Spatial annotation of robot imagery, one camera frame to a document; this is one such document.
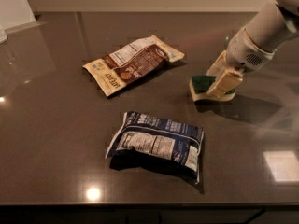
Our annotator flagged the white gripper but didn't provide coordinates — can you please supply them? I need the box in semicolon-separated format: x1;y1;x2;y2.
206;27;276;99

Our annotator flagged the green and yellow sponge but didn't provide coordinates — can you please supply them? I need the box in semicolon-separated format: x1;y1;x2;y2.
189;76;235;102

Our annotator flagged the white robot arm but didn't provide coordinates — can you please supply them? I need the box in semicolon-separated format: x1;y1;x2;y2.
206;0;299;99

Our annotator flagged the blue chip bag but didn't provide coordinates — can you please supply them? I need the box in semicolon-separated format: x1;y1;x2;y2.
106;111;205;183

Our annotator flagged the brown chip bag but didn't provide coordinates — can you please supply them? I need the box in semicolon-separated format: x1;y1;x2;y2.
83;35;184;97

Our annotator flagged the white object at left edge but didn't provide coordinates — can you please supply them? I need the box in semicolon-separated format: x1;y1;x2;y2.
0;25;7;44

